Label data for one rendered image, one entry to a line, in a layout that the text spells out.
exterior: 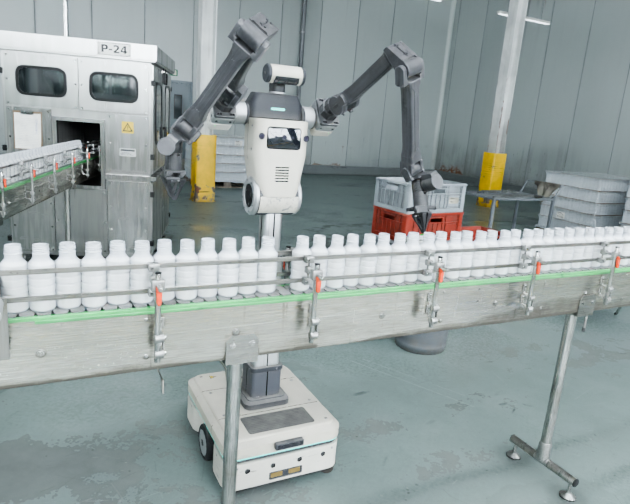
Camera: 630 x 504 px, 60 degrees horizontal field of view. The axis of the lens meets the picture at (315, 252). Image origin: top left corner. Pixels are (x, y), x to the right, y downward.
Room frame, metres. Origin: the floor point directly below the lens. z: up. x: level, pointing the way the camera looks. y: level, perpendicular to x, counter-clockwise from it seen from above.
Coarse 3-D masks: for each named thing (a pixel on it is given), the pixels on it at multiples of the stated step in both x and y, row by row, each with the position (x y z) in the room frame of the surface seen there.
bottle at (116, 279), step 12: (120, 240) 1.38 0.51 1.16; (120, 252) 1.35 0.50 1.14; (108, 264) 1.34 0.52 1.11; (120, 264) 1.34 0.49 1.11; (108, 276) 1.34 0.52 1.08; (120, 276) 1.34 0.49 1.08; (108, 288) 1.34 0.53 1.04; (120, 288) 1.34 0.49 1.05; (108, 300) 1.34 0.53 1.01; (120, 300) 1.34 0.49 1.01
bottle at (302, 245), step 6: (300, 240) 1.59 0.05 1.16; (306, 240) 1.59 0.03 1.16; (300, 246) 1.58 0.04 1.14; (306, 246) 1.59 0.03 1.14; (294, 252) 1.58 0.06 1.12; (300, 252) 1.58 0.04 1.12; (306, 252) 1.58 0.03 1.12; (294, 264) 1.58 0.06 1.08; (300, 264) 1.57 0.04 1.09; (306, 264) 1.58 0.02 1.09; (294, 270) 1.58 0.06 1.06; (300, 270) 1.57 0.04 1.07; (294, 276) 1.58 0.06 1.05; (300, 276) 1.57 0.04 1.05; (306, 276) 1.58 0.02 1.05; (300, 282) 1.57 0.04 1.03; (294, 288) 1.58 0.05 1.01; (300, 288) 1.57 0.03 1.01; (306, 288) 1.58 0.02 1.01
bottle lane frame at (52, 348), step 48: (384, 288) 1.69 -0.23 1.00; (432, 288) 1.78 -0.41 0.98; (480, 288) 1.88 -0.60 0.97; (528, 288) 2.00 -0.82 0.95; (576, 288) 2.13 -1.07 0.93; (624, 288) 2.27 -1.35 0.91; (48, 336) 1.23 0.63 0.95; (96, 336) 1.28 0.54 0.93; (144, 336) 1.34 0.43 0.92; (192, 336) 1.40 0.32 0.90; (288, 336) 1.53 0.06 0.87; (336, 336) 1.61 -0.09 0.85; (384, 336) 1.70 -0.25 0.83; (0, 384) 1.18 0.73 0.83
